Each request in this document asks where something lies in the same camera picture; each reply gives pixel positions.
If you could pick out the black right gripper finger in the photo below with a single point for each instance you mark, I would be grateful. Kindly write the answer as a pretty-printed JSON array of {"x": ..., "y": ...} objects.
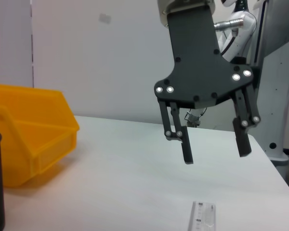
[{"x": 243, "y": 139}]

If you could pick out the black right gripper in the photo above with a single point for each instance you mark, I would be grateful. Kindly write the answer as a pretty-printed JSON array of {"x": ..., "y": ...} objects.
[{"x": 197, "y": 72}]

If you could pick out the clear plastic ruler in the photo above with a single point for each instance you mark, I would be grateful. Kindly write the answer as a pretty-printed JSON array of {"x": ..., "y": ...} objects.
[{"x": 203, "y": 216}]

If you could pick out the white grey robot torso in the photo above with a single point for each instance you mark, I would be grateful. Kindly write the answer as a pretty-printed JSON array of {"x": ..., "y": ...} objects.
[{"x": 274, "y": 72}]

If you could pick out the yellow plastic bin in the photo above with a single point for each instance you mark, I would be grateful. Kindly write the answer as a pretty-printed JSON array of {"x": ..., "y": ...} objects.
[{"x": 38, "y": 134}]

